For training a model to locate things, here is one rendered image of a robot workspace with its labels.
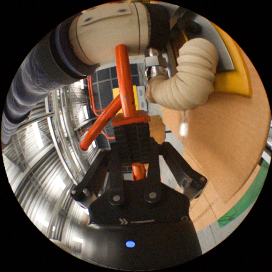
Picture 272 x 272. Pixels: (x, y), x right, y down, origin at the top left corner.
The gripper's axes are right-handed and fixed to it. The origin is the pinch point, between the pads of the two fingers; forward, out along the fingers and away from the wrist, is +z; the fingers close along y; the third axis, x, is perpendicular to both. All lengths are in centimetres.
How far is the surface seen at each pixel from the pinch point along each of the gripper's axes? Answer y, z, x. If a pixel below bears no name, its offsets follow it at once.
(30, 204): -512, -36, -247
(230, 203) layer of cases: 58, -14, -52
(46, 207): -516, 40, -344
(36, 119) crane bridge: -183, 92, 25
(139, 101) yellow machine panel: 50, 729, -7
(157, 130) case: 35, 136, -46
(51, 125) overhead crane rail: -199, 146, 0
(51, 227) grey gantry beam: -209, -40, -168
